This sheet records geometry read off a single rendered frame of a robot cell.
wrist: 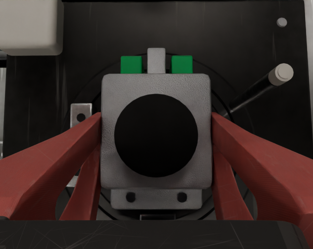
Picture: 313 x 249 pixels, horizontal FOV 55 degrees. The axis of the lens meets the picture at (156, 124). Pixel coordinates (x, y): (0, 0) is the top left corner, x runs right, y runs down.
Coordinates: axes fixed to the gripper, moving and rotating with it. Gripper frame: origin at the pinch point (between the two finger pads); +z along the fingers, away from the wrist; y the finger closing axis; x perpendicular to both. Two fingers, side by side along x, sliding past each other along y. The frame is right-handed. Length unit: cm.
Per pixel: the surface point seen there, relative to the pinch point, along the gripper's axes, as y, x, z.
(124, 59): 1.8, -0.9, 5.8
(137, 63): 1.0, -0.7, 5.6
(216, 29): -4.8, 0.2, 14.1
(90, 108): 4.3, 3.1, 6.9
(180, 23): -1.9, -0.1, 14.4
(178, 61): -1.2, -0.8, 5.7
